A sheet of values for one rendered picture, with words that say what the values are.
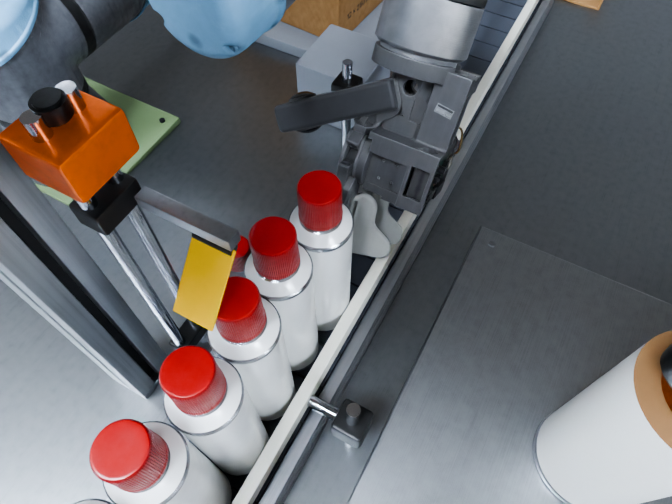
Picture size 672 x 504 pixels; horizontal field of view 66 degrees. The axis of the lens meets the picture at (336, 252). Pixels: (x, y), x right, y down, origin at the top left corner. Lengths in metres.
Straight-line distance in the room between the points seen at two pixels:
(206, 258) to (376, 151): 0.18
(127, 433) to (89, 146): 0.15
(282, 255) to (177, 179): 0.41
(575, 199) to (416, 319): 0.28
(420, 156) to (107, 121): 0.24
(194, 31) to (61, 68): 0.37
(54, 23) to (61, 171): 0.44
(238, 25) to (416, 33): 0.14
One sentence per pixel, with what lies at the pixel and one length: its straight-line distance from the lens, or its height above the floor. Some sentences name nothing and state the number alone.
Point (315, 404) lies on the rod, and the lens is 0.48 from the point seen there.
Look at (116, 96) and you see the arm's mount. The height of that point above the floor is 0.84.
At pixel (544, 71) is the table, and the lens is 0.93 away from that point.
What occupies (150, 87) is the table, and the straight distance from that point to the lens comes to 0.89.
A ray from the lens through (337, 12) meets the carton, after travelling 0.86.
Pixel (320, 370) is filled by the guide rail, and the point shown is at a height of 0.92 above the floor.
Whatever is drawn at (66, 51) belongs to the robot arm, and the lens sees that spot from 0.71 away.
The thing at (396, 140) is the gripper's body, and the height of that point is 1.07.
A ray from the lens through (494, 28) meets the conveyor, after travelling 0.90.
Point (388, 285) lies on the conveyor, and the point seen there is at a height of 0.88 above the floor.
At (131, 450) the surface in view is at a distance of 0.31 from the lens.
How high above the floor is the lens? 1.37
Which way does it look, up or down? 58 degrees down
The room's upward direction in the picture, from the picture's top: straight up
